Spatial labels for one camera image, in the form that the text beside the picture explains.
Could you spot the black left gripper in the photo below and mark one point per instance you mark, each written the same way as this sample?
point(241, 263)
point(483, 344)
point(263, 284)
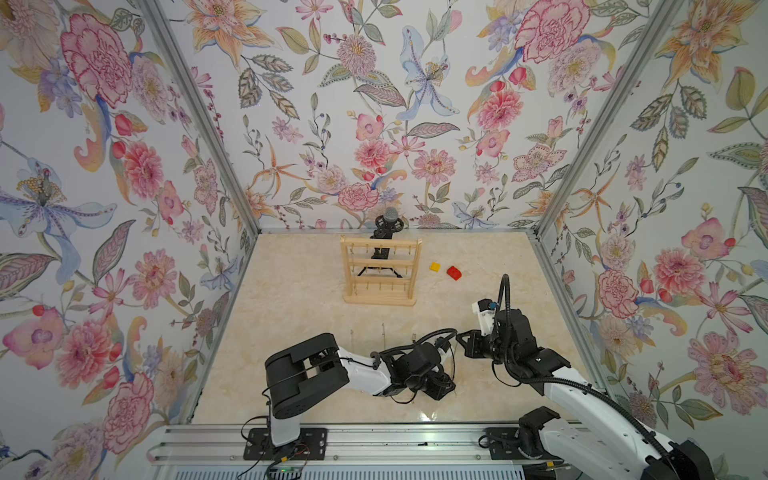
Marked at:
point(442, 384)

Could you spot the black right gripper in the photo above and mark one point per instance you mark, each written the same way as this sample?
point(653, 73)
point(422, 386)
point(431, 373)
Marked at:
point(472, 345)

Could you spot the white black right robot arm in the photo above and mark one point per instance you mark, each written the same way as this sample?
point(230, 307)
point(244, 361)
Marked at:
point(610, 443)

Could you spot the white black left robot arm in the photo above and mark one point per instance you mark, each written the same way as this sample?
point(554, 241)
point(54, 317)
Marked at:
point(301, 376)

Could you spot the wooden jewelry display stand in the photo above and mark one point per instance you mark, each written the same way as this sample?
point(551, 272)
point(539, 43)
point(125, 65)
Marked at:
point(380, 272)

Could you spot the red toy brick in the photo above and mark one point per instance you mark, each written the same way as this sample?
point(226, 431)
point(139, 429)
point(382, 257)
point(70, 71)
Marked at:
point(454, 273)

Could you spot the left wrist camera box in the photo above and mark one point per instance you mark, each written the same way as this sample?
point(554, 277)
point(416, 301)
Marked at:
point(443, 345)

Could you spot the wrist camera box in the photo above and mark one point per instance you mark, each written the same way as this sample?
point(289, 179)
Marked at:
point(485, 310)
point(443, 345)

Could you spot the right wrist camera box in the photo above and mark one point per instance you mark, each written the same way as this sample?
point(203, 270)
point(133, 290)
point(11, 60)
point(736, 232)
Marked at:
point(485, 310)

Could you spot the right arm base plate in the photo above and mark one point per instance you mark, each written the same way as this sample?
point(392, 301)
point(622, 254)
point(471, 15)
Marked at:
point(510, 443)

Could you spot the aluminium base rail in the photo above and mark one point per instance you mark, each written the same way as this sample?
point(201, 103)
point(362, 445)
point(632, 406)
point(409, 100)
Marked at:
point(382, 451)

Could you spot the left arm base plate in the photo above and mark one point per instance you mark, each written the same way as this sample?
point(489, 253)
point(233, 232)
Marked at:
point(306, 444)

